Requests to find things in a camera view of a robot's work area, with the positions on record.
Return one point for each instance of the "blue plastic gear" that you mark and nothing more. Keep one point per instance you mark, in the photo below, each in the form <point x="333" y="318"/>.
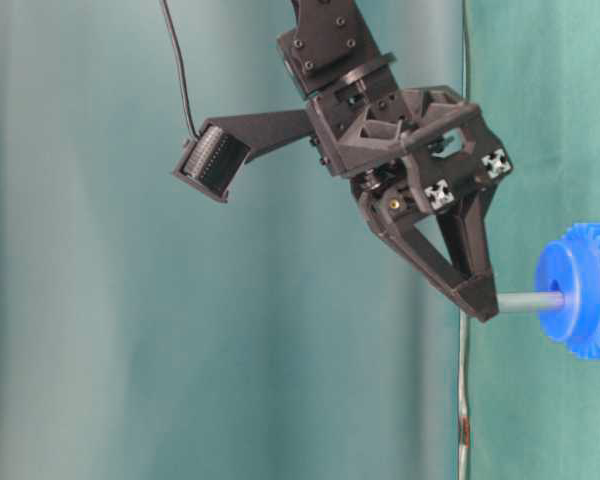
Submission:
<point x="571" y="266"/>

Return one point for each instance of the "green table mat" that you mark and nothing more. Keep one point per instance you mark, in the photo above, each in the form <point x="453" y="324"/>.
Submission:
<point x="535" y="72"/>

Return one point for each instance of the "grey metal shaft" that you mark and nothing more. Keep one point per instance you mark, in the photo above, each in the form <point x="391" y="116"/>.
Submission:
<point x="530" y="302"/>

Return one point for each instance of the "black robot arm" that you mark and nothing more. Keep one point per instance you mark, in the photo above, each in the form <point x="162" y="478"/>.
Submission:
<point x="332" y="43"/>

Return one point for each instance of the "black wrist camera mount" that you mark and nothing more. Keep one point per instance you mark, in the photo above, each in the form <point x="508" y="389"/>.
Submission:
<point x="210" y="164"/>

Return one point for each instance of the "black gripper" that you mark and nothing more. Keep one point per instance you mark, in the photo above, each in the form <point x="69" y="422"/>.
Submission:
<point x="449" y="161"/>

